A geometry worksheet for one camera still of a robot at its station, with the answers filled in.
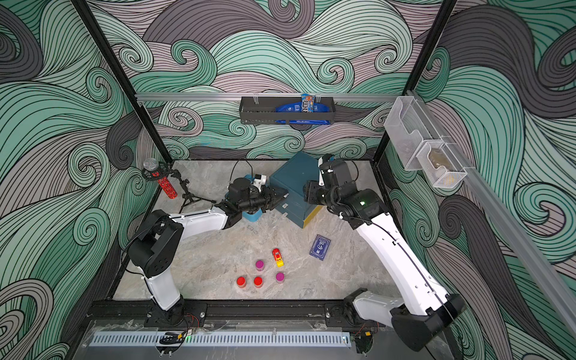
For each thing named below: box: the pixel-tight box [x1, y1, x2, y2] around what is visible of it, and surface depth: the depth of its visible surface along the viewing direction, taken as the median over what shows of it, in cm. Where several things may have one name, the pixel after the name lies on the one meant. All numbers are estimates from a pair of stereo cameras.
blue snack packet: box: [274, 93, 331, 125], surface depth 93 cm
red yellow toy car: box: [271, 247, 285, 268], surface depth 87 cm
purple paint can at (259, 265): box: [255, 259, 265, 272], surface depth 84 cm
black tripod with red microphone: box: [141, 158, 217, 214], surface depth 88 cm
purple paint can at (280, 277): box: [275, 271, 286, 285], surface depth 81 cm
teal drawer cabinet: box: [269, 151, 324, 229], surface depth 89 cm
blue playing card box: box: [309, 234, 332, 261], surface depth 89 cm
